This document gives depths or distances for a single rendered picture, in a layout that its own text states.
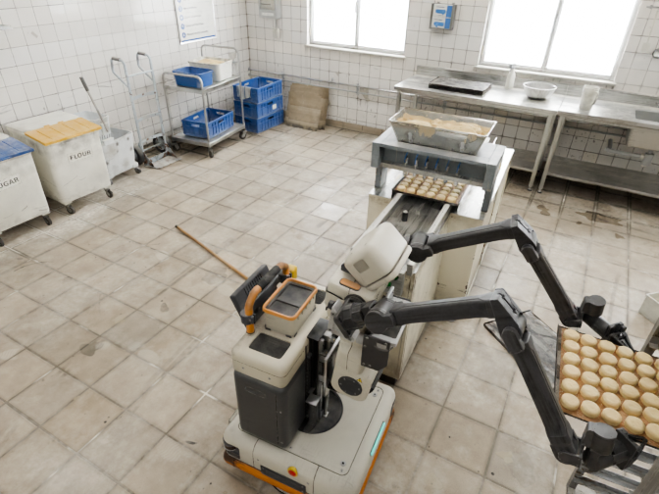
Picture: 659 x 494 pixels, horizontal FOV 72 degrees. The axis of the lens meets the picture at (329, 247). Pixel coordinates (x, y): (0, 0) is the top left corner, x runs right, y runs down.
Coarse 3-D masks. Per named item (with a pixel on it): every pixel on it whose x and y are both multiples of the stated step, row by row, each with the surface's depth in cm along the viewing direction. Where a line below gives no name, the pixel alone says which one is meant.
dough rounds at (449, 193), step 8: (408, 176) 292; (416, 176) 296; (400, 184) 283; (408, 184) 283; (416, 184) 282; (424, 184) 282; (432, 184) 287; (440, 184) 283; (448, 184) 283; (464, 184) 284; (408, 192) 276; (416, 192) 277; (424, 192) 273; (432, 192) 273; (440, 192) 274; (448, 192) 278; (456, 192) 275; (448, 200) 267; (456, 200) 270
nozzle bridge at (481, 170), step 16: (384, 144) 268; (400, 144) 268; (416, 144) 268; (384, 160) 282; (400, 160) 277; (432, 160) 268; (448, 160) 264; (464, 160) 251; (480, 160) 250; (496, 160) 250; (384, 176) 298; (432, 176) 268; (448, 176) 263; (464, 176) 263; (480, 176) 260; (496, 176) 266
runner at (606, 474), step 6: (582, 462) 192; (582, 468) 192; (594, 474) 190; (600, 474) 190; (606, 474) 190; (612, 474) 189; (618, 474) 188; (612, 480) 188; (618, 480) 188; (624, 480) 188; (630, 480) 186; (636, 480) 185; (624, 486) 186; (630, 486) 186; (636, 486) 186
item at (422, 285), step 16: (400, 208) 273; (416, 208) 274; (400, 224) 256; (416, 224) 257; (432, 256) 251; (416, 272) 220; (432, 272) 268; (416, 288) 230; (432, 288) 285; (416, 336) 275; (400, 352) 248; (384, 368) 259; (400, 368) 254
